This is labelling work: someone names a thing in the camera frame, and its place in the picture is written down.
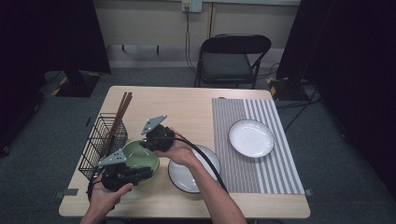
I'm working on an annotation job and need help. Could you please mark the brown white striped placemat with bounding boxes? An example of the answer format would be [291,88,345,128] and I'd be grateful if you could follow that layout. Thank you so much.
[211,97,306,196]

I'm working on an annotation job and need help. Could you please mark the black floor cable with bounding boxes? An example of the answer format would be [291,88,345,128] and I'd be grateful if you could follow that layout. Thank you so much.
[257,63,280,80]
[283,88,320,133]

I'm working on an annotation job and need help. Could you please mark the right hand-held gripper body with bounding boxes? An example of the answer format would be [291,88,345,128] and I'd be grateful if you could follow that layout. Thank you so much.
[140,115,177,153]

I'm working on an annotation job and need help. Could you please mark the person's left hand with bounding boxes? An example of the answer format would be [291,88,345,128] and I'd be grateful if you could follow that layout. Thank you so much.
[88,181,134,213]

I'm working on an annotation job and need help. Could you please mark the wooden wall strip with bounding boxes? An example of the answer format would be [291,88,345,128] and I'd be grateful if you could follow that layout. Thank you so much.
[209,2,217,38]

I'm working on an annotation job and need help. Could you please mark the white wall socket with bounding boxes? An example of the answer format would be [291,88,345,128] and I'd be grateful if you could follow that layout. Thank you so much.
[181,0,204,13]

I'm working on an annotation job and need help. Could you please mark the white plate black rim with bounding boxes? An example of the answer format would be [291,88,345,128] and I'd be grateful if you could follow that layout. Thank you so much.
[167,144,221,194]
[228,119,276,159]

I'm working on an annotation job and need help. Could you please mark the black wire basket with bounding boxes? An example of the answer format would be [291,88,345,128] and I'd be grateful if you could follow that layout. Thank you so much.
[78,112,129,181]

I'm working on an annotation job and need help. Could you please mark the thick black gripper cable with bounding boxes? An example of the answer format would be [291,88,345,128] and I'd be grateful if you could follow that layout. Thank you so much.
[169,136,230,194]

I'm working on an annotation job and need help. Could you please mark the black folding chair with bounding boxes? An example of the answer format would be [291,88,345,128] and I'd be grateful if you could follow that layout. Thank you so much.
[194,33,273,91]

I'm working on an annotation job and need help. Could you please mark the black stand base yellow stripes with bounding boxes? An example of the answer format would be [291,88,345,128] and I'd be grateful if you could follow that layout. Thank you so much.
[266,76,312,102]
[50,69,101,98]

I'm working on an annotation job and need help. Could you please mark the person's right hand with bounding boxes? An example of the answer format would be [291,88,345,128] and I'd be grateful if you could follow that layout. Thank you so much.
[154,127,201,168]

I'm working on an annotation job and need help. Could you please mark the green ceramic bowl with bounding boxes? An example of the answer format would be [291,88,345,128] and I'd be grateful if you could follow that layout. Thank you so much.
[121,139,161,182]

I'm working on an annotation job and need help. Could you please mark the brown wooden chopstick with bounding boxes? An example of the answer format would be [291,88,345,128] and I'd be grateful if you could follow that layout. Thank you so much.
[102,91,127,158]
[106,91,134,158]
[105,91,132,158]
[104,91,129,158]

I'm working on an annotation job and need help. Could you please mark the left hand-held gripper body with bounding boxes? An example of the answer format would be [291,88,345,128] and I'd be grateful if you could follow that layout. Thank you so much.
[97,148,138,192]

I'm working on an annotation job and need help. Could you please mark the black wall socket cable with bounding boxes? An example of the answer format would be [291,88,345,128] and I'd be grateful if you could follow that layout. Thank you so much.
[184,7,198,73]

